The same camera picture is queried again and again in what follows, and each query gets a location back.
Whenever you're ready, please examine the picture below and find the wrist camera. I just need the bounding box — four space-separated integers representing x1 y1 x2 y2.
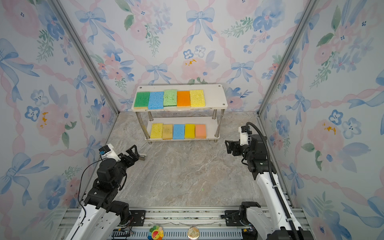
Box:
99 144 120 162
239 126 252 146

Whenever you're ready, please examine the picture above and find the blue sponge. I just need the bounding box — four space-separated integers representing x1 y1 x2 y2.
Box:
148 92 164 110
173 124 185 140

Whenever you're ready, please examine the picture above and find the light green sponge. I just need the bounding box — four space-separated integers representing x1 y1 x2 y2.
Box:
163 89 178 107

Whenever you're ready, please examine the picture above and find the pale yellow worn sponge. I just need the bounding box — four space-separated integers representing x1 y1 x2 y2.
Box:
162 124 173 140

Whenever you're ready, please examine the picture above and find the colourful round toy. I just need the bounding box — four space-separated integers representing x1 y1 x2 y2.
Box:
148 225 164 240

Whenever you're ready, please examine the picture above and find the dark green sponge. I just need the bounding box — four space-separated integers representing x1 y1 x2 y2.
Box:
134 92 151 109

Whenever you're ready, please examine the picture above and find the round brass disc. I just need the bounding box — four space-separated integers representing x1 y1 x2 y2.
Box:
187 227 200 240

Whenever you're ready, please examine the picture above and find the black corrugated cable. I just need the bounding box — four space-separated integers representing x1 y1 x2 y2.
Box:
245 122 301 240

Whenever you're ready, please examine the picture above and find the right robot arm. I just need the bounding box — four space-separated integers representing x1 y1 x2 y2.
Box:
221 122 314 240

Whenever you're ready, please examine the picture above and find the small grey metal piece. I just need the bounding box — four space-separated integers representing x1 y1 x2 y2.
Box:
139 154 147 161

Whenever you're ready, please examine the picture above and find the white two-tier shelf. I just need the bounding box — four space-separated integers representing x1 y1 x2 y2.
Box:
132 84 228 142

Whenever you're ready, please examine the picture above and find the orange sponge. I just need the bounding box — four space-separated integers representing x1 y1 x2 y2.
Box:
177 91 191 108

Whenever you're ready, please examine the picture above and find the bright yellow sponge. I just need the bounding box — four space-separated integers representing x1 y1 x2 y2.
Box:
150 123 163 140

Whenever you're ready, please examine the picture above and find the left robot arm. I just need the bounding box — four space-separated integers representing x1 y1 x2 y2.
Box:
66 144 144 240

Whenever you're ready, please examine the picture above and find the yellow sponge front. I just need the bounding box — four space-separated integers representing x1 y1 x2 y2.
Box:
185 124 196 139

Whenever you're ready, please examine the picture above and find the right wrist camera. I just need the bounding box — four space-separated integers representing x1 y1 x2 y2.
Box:
239 126 252 146

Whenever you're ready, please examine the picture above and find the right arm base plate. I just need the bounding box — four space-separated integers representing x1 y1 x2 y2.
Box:
223 210 248 227

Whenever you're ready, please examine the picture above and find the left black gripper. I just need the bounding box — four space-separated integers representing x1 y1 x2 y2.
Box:
112 144 138 190

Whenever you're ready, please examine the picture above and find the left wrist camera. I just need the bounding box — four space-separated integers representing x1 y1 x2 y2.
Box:
99 144 120 162

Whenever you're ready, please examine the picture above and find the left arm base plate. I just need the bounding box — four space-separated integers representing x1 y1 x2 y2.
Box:
119 210 147 227

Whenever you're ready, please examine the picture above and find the salmon pink sponge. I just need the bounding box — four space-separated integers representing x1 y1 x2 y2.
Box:
195 124 207 139

